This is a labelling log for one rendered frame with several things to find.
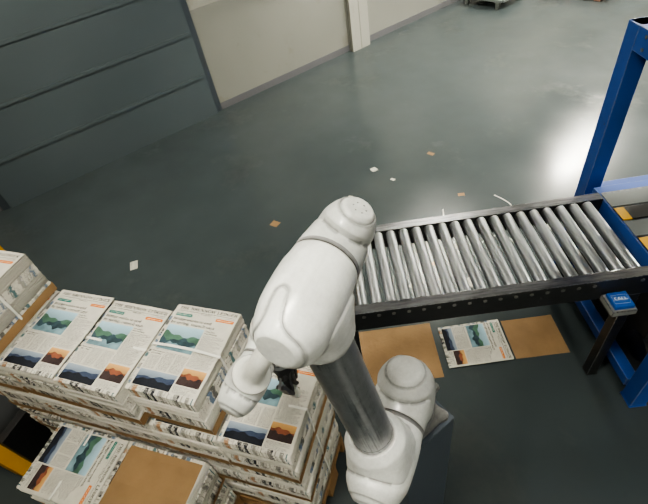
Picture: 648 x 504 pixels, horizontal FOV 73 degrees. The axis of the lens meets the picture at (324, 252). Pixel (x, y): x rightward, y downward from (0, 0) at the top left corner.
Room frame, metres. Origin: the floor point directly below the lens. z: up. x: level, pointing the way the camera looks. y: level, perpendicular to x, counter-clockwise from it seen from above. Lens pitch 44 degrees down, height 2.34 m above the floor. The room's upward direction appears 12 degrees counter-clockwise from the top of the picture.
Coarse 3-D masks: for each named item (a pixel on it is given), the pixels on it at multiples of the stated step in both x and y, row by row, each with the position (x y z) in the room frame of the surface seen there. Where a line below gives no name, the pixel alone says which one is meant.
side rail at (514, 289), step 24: (504, 288) 1.13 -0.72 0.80; (528, 288) 1.11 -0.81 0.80; (552, 288) 1.08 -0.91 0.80; (576, 288) 1.07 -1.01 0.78; (600, 288) 1.06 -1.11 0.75; (624, 288) 1.05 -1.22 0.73; (360, 312) 1.17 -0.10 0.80; (384, 312) 1.15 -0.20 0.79; (408, 312) 1.13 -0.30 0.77; (432, 312) 1.13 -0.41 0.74; (456, 312) 1.12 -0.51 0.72; (480, 312) 1.11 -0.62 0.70
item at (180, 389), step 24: (144, 360) 0.96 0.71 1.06; (168, 360) 0.94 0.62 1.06; (192, 360) 0.92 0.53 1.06; (144, 384) 0.86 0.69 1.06; (168, 384) 0.84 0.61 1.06; (192, 384) 0.82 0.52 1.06; (216, 384) 0.85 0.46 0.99; (144, 408) 0.85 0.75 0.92; (168, 408) 0.79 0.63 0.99; (192, 408) 0.75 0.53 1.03; (216, 408) 0.79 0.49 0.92
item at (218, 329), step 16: (176, 320) 1.11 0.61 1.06; (192, 320) 1.09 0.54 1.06; (208, 320) 1.08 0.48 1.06; (224, 320) 1.06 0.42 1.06; (240, 320) 1.06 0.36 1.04; (160, 336) 1.05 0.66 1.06; (176, 336) 1.04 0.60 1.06; (192, 336) 1.02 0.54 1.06; (208, 336) 1.00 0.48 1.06; (224, 336) 0.99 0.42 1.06; (240, 336) 1.02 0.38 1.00; (224, 352) 0.94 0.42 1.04; (240, 352) 0.99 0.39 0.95
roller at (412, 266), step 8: (400, 232) 1.61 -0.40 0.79; (400, 240) 1.57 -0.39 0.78; (408, 240) 1.54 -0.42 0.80; (408, 248) 1.48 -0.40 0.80; (408, 256) 1.43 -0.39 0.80; (408, 264) 1.39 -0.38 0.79; (416, 264) 1.38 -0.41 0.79; (408, 272) 1.35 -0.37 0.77; (416, 272) 1.32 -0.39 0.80; (416, 280) 1.28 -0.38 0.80; (416, 288) 1.23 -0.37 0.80; (416, 296) 1.19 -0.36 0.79
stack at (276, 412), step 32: (96, 416) 0.95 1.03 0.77; (256, 416) 0.78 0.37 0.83; (288, 416) 0.75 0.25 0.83; (160, 448) 0.88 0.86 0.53; (192, 448) 0.79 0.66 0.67; (224, 448) 0.72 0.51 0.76; (256, 448) 0.66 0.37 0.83; (288, 448) 0.64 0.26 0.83; (320, 448) 0.76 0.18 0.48; (256, 480) 0.69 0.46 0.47; (320, 480) 0.70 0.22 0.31
